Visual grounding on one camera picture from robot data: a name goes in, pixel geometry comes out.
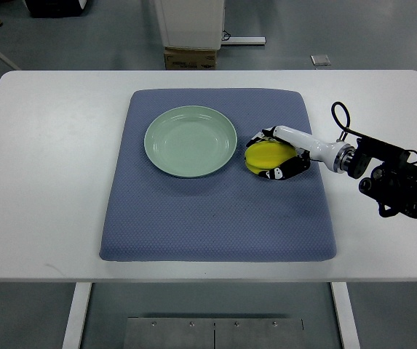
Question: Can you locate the metal base plate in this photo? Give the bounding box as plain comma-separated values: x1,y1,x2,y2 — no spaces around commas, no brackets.
124,317,306,348

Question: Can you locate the light green plate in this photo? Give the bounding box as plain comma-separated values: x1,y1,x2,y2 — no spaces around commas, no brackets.
143,105,237,178

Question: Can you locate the yellow starfruit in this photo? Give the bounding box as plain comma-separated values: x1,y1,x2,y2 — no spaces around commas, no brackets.
245,141,297,180

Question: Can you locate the white floor rail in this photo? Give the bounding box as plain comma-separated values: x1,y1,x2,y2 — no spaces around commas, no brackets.
221,36,266,46

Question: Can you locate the black white object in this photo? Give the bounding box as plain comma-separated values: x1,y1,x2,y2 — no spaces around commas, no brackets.
24,0,88,18

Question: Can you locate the blue textured mat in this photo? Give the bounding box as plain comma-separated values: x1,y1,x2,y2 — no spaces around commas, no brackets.
100,88,336,262

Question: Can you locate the white table leg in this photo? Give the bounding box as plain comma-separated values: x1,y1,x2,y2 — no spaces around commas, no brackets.
62,282,92,349
330,282,360,349

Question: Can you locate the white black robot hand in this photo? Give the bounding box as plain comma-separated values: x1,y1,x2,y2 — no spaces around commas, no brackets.
247,126,355,180

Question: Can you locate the cardboard box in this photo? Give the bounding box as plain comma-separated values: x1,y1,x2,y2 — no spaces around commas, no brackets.
164,48,217,71

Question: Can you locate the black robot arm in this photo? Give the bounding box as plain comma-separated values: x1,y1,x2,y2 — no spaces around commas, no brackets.
331,102,417,219

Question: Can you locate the white cabinet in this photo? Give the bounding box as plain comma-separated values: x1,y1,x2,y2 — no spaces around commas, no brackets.
154,0,225,51

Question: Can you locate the white table leg right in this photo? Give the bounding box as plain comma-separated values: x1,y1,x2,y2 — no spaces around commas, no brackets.
330,282,360,349

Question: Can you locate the white table leg left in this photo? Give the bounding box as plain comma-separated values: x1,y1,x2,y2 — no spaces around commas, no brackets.
62,282,92,349

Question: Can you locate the grey floor plate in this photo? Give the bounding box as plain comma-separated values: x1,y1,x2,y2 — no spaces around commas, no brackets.
310,55,331,67

